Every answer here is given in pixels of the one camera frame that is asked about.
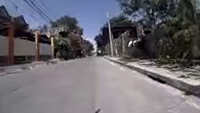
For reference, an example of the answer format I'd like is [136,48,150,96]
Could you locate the pale utility pole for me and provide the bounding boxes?
[105,11,115,58]

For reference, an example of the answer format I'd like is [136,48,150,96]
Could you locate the building with flat roof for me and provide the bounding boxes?
[100,20,143,46]

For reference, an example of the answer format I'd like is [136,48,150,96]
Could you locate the row of trees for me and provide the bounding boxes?
[49,13,96,61]

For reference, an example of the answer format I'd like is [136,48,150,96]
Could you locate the grey asphalt road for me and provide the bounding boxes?
[0,49,200,113]

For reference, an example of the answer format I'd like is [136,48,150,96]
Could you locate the raised concrete pavement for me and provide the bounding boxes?
[103,49,200,110]

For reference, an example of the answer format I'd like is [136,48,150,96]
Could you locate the trees and bushes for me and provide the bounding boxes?
[116,0,200,67]

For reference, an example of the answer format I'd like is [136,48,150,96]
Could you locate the concrete pavement with kerb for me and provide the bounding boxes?
[0,58,68,79]

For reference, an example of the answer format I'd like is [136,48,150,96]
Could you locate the house with dark roof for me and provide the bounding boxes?
[0,0,51,47]

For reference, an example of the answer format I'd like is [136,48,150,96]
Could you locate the grey fence wall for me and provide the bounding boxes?
[103,29,149,59]

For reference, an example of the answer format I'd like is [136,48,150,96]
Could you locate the overhead wires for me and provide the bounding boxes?
[2,0,59,27]

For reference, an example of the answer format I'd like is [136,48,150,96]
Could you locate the wall with orange pillars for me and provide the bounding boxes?
[0,20,56,67]

